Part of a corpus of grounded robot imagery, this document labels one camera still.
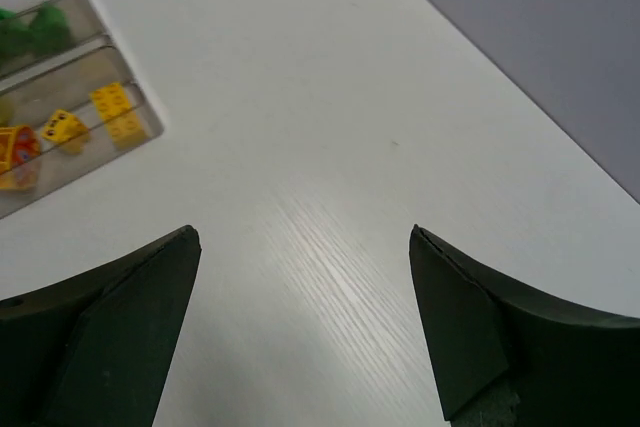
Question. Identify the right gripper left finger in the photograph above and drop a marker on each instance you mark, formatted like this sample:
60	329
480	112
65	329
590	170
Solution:
95	349

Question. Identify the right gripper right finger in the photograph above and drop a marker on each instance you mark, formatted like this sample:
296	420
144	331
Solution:
504	353

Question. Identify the large orange lego brick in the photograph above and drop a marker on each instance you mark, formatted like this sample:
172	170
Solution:
20	148

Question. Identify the small orange lego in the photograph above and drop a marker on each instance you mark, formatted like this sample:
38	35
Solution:
66	131

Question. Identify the orange and green lego stack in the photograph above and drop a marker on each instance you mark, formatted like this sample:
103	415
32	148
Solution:
117	113

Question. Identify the green 2x4 lego brick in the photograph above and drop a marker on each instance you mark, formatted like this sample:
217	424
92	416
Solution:
51	31

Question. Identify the right clear container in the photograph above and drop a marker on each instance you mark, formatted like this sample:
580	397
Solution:
64	82

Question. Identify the middle clear container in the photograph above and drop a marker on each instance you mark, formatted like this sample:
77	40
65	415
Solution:
83	21

